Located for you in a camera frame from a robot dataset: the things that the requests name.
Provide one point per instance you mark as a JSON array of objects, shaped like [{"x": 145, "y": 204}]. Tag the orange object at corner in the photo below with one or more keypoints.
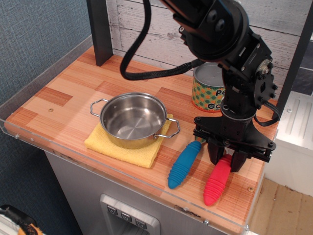
[{"x": 29, "y": 229}]

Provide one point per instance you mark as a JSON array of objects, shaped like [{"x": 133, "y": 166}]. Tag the peas and carrots can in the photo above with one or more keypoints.
[{"x": 208, "y": 87}]

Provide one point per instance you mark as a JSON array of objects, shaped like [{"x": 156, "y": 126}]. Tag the stainless steel pot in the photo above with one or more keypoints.
[{"x": 134, "y": 120}]

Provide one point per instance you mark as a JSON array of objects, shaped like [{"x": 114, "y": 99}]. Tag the red handled metal spoon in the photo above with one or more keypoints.
[{"x": 217, "y": 180}]

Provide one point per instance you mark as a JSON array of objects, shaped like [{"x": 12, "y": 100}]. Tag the dark left vertical post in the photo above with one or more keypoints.
[{"x": 100, "y": 30}]

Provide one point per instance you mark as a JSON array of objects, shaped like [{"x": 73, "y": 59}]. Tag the yellow cloth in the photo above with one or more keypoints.
[{"x": 99, "y": 141}]

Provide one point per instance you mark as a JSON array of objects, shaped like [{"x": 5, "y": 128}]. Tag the blue handled metal fork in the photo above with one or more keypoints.
[{"x": 183, "y": 163}]

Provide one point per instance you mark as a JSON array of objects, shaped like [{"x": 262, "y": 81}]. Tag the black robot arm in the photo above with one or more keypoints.
[{"x": 218, "y": 31}]

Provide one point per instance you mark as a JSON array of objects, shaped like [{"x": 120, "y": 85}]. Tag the grey cabinet with dispenser panel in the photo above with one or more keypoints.
[{"x": 105, "y": 205}]

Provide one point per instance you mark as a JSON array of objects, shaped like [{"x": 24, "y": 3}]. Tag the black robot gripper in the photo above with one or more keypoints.
[{"x": 237, "y": 132}]

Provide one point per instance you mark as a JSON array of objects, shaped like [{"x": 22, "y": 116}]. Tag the dark vertical post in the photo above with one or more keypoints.
[
  {"x": 296, "y": 61},
  {"x": 100, "y": 30}
]

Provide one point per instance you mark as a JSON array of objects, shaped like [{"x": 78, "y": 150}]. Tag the dark right vertical post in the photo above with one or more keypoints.
[{"x": 296, "y": 61}]

